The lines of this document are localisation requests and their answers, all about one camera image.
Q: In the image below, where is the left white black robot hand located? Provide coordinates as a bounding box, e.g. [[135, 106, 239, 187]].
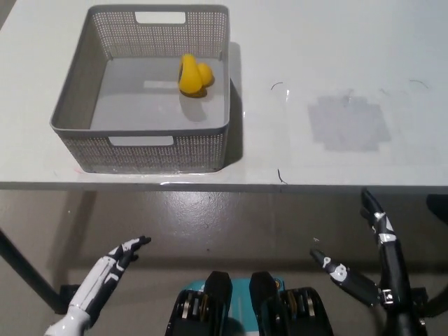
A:
[[68, 236, 153, 321]]

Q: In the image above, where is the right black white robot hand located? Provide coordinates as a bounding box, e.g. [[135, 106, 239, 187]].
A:
[[309, 188, 412, 309]]

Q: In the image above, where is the yellow rubber duck toy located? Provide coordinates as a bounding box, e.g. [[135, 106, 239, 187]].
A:
[[177, 53, 216, 99]]

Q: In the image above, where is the black table leg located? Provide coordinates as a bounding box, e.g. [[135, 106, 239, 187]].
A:
[[0, 226, 67, 313], [425, 194, 448, 311]]

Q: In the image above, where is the black teal robot body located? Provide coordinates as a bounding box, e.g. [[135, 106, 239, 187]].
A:
[[166, 270, 333, 336]]

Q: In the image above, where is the grey perforated plastic basket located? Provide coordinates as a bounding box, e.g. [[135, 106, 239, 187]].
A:
[[50, 4, 231, 174]]

